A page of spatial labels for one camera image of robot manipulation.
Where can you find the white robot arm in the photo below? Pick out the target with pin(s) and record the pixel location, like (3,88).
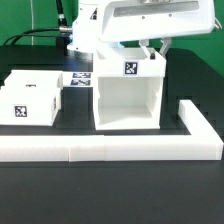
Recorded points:
(85,28)

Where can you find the white marker sheet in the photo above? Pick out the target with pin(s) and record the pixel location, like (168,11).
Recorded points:
(77,79)

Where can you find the white drawer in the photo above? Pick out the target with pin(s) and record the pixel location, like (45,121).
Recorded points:
(34,78)
(29,106)

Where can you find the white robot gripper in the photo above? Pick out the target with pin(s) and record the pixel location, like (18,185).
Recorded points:
(128,20)

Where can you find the white rear drawer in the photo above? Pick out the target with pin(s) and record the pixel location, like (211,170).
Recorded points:
(34,78)

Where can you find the white front drawer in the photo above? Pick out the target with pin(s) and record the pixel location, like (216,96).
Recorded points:
(29,106)

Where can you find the white drawer cabinet box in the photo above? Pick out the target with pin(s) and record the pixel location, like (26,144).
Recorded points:
(127,88)

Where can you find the white L-shaped fence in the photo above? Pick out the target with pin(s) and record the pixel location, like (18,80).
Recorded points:
(201,143)

